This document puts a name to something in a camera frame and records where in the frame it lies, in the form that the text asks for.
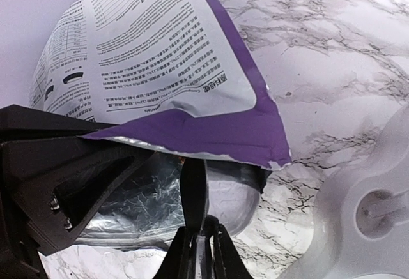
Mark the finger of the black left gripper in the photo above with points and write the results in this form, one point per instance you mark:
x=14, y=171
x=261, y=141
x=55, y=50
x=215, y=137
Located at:
x=60, y=184
x=18, y=122

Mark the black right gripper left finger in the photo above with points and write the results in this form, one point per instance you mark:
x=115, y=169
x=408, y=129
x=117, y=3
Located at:
x=176, y=262

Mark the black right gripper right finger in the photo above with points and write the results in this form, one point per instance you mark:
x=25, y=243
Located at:
x=227, y=263

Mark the silver metal scoop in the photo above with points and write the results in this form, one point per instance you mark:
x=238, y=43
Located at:
x=220, y=189

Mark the grey double pet bowl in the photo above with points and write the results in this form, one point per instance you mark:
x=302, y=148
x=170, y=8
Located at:
x=361, y=213

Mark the purple puppy food bag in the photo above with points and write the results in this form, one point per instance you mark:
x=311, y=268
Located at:
x=169, y=75

